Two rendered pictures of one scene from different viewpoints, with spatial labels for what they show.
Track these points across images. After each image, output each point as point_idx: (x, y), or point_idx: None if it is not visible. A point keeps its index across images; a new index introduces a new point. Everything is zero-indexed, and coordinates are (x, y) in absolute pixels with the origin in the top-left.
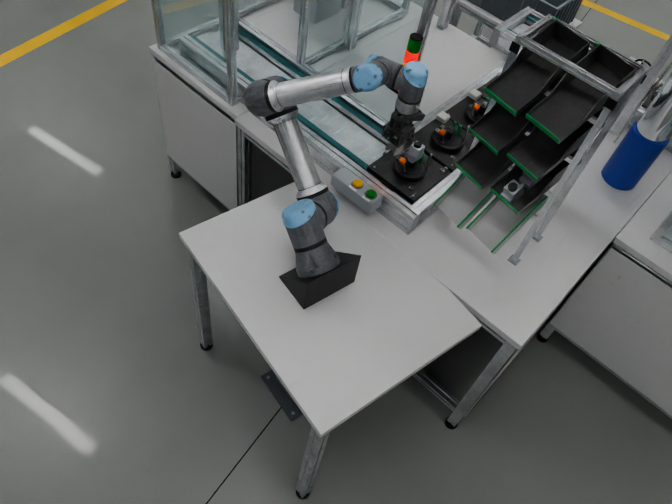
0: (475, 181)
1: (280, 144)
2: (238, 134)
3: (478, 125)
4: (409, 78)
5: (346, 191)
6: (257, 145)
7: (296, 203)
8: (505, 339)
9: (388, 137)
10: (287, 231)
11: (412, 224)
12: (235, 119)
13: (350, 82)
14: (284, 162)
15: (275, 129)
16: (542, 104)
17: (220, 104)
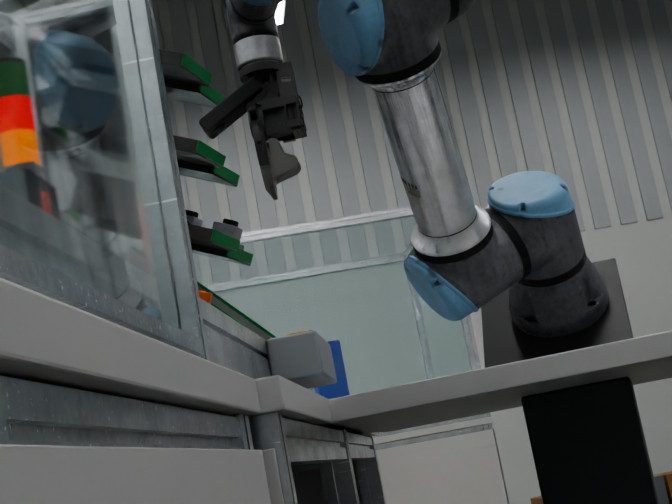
0: (234, 238)
1: (446, 113)
2: (287, 476)
3: (179, 148)
4: None
5: (326, 357)
6: (297, 452)
7: (516, 195)
8: (376, 433)
9: (302, 120)
10: (575, 217)
11: None
12: (278, 375)
13: None
14: (320, 411)
15: (436, 75)
16: (170, 84)
17: (234, 378)
